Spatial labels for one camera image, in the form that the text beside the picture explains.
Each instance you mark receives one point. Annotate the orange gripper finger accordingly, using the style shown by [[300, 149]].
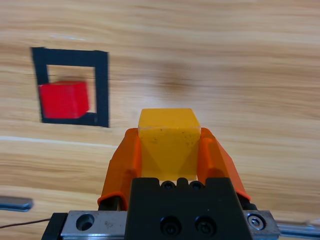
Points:
[[217, 162], [117, 170]]

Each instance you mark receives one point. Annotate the yellow cube block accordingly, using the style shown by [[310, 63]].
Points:
[[168, 145]]

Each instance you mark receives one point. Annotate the red cube block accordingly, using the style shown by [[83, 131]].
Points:
[[62, 100]]

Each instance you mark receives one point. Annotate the black tape square outline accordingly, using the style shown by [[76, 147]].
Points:
[[101, 87]]

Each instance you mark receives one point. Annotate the grey metal bar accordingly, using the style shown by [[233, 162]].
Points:
[[15, 203], [300, 228]]

